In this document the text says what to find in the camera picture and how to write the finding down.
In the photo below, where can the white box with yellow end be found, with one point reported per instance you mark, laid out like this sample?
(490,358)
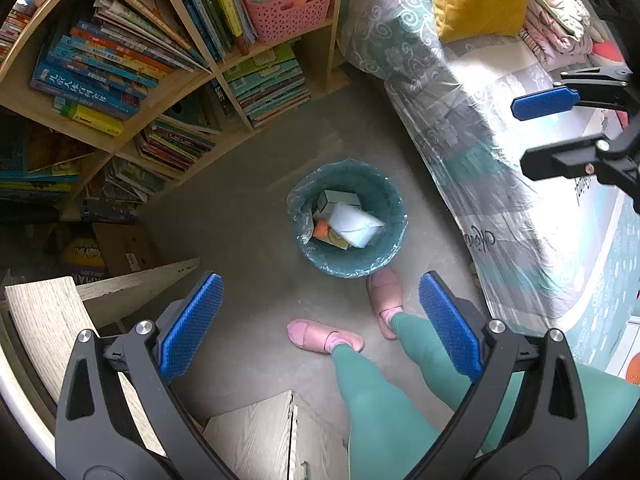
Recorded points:
(355,225)

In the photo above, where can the person's leg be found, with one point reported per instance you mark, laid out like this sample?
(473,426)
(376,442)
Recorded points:
(430,360)
(380,420)

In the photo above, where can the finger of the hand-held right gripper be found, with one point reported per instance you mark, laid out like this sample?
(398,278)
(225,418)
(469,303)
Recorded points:
(555,160)
(545,102)

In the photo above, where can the teal lined waste bin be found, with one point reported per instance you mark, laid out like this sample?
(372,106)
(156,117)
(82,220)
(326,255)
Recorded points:
(350,180)

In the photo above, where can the row of leaning picture books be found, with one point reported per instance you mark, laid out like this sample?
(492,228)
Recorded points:
(215,5)

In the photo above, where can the teal printed bed sheet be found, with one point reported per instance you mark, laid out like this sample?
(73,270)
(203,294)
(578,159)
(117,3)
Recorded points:
(615,285)

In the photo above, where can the brown cardboard box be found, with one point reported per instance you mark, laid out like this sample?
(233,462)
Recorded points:
(125,250)

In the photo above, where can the bed with patterned quilt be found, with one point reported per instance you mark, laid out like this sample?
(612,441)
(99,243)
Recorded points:
(450,110)

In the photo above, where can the person's left leg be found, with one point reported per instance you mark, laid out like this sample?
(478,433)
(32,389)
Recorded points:
(380,420)

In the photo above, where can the white and brown carton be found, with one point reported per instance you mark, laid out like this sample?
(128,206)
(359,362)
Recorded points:
(331,199)

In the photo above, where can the orange plastic bag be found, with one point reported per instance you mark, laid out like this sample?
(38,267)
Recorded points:
(322,231)

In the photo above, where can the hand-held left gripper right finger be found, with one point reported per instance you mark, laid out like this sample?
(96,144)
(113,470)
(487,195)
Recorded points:
(447,325)

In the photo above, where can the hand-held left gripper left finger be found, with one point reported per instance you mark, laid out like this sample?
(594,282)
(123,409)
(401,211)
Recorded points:
(192,325)

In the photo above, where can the yellow and purple printed box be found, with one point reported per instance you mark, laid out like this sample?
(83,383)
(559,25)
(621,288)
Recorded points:
(82,257)

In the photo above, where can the pink plastic basket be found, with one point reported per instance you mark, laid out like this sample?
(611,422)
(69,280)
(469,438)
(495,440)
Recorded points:
(290,15)

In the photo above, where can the light wood desk panel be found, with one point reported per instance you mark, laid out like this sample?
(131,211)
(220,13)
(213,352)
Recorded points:
(45,320)

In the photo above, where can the pink slipper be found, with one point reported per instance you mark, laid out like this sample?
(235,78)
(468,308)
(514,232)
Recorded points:
(315,335)
(385,295)

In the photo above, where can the person's right leg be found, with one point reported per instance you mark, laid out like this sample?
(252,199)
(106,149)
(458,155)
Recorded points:
(430,360)

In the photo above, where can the curved wooden bookshelf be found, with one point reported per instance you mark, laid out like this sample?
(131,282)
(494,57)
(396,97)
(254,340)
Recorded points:
(216,71)

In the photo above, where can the stack of picture books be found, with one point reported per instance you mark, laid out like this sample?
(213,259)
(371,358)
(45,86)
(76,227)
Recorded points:
(125,185)
(35,170)
(270,85)
(100,70)
(175,142)

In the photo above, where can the yellow pillow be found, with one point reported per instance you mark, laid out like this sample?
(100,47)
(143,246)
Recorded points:
(475,0)

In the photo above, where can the light wood desk cabinet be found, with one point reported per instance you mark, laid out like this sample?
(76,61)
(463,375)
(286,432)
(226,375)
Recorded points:
(250,435)

